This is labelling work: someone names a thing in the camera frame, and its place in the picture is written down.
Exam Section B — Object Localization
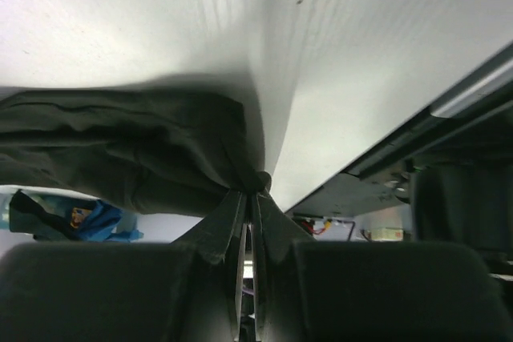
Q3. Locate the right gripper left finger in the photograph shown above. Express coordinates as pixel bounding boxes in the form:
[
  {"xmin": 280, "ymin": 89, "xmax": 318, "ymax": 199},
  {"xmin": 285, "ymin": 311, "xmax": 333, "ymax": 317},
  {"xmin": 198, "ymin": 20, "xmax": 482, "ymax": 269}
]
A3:
[{"xmin": 173, "ymin": 190, "xmax": 247, "ymax": 338}]

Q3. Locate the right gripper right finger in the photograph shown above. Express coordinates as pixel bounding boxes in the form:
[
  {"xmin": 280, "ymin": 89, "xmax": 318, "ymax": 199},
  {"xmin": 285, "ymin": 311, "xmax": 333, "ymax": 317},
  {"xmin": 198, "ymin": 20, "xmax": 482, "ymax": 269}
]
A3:
[{"xmin": 248, "ymin": 191, "xmax": 313, "ymax": 338}]

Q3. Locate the black graphic t shirt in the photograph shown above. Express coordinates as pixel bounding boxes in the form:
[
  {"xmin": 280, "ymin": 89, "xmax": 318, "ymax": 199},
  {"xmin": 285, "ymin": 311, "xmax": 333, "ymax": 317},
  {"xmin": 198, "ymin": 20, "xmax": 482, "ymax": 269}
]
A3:
[{"xmin": 1, "ymin": 74, "xmax": 271, "ymax": 216}]

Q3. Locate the blue t shirt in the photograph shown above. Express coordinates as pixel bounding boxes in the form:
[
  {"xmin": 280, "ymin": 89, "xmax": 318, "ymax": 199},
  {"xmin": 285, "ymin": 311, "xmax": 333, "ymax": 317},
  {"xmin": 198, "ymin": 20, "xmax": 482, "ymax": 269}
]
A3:
[{"xmin": 70, "ymin": 200, "xmax": 144, "ymax": 243}]

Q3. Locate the aluminium frame rail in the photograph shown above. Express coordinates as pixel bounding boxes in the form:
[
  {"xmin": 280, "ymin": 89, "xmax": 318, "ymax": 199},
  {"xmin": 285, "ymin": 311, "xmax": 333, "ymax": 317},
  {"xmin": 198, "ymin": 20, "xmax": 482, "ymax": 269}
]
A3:
[{"xmin": 342, "ymin": 45, "xmax": 512, "ymax": 179}]

